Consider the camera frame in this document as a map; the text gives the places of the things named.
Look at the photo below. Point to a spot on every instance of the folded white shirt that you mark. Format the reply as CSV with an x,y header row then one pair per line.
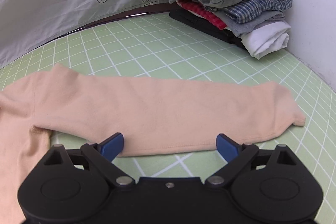
x,y
267,39

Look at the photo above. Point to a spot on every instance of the folded red garment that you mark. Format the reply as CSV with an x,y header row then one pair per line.
x,y
197,9

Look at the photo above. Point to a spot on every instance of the green grid cutting mat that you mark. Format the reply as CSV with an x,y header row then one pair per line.
x,y
158,46

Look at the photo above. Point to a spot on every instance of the folded black garment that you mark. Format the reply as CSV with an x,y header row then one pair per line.
x,y
206,27

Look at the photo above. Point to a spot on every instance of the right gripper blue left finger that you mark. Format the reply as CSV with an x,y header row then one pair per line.
x,y
100,157

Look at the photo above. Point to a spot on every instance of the folded blue plaid shirt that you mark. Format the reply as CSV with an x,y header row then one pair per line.
x,y
247,10

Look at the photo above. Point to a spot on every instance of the beige long sleeve shirt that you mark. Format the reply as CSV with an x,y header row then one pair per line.
x,y
155,116

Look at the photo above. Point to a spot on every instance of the folded light grey garment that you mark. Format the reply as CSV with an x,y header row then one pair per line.
x,y
238,29

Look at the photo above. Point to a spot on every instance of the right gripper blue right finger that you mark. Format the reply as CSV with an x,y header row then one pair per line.
x,y
238,158

